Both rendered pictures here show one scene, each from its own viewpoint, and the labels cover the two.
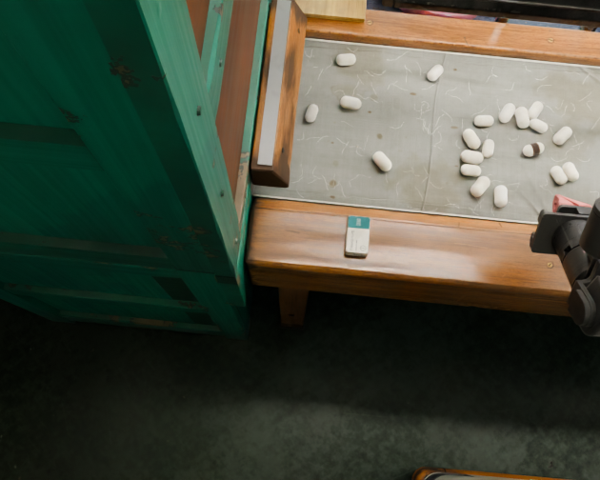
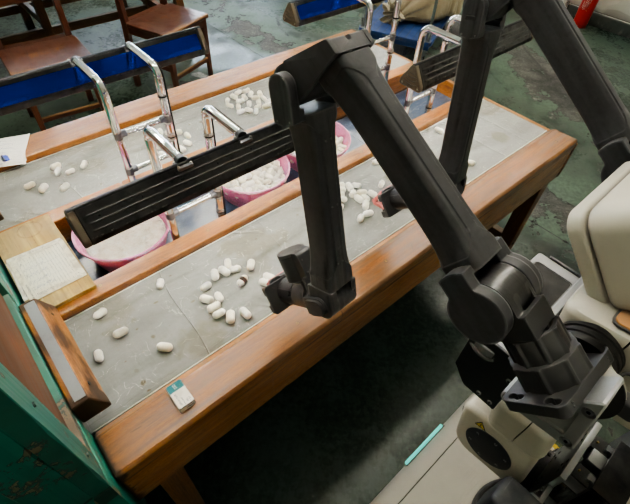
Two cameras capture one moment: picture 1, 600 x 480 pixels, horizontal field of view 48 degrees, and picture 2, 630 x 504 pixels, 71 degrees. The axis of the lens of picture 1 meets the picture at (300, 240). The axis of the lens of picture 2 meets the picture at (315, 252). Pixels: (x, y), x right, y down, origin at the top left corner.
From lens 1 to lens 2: 20 cm
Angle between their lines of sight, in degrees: 33
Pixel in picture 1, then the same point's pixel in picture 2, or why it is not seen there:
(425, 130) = (177, 314)
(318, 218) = (147, 407)
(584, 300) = (313, 300)
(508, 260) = (275, 338)
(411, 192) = (196, 349)
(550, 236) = (278, 298)
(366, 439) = not seen: outside the picture
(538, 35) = (200, 232)
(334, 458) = not seen: outside the picture
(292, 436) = not seen: outside the picture
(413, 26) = (129, 270)
